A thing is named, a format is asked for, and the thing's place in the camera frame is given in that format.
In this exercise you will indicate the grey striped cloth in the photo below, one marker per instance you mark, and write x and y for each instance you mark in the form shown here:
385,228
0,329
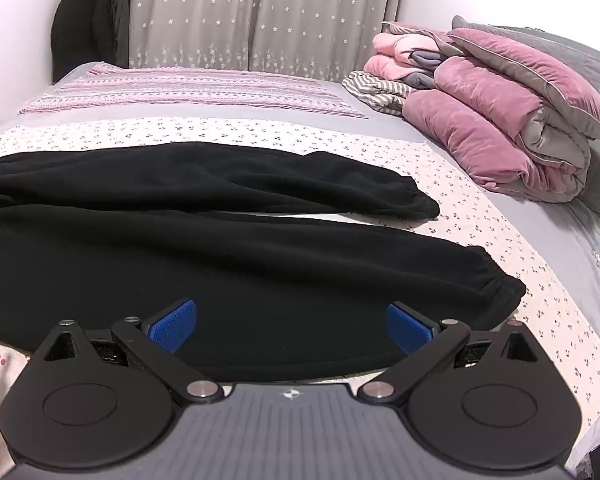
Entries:
375,91

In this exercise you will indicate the pink striped blanket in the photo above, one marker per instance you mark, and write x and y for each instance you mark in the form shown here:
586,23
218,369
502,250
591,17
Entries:
190,92

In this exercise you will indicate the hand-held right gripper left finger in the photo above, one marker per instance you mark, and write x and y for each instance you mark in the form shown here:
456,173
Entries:
172,327

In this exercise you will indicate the folded pink and grey quilt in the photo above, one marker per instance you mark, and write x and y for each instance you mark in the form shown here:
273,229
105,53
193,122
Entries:
500,110

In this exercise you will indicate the pink fleece clothes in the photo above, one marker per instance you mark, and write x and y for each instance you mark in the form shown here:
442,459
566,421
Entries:
397,52

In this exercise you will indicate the grey star-print curtain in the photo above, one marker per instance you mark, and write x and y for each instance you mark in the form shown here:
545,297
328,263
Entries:
260,15

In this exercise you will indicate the dark hanging jackets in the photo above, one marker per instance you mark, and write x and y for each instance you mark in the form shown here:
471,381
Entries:
87,25

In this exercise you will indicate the floral white bed sheet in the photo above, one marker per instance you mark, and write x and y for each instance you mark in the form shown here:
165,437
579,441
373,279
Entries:
480,200

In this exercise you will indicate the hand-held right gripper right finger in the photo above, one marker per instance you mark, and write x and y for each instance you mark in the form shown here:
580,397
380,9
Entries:
410,330

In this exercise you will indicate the black pants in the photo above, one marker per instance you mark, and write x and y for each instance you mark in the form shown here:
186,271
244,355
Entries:
230,260

